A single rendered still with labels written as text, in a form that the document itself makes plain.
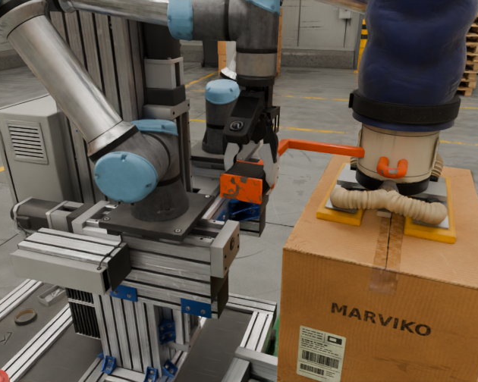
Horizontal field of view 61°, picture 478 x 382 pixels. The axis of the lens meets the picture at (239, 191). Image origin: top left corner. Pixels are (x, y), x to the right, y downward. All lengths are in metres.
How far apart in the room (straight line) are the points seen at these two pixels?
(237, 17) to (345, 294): 0.56
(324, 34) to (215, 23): 9.89
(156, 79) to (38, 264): 0.58
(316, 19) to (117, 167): 9.94
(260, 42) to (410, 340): 0.64
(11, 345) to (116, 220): 1.13
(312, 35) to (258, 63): 9.92
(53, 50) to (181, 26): 0.25
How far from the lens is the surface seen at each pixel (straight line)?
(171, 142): 0.97
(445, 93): 0.94
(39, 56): 0.87
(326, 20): 10.60
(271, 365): 1.24
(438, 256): 0.90
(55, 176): 1.35
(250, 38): 0.74
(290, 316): 0.95
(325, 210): 0.96
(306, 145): 1.02
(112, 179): 0.85
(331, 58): 10.51
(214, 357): 1.80
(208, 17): 0.75
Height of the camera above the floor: 1.53
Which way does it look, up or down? 25 degrees down
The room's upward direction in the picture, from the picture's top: straight up
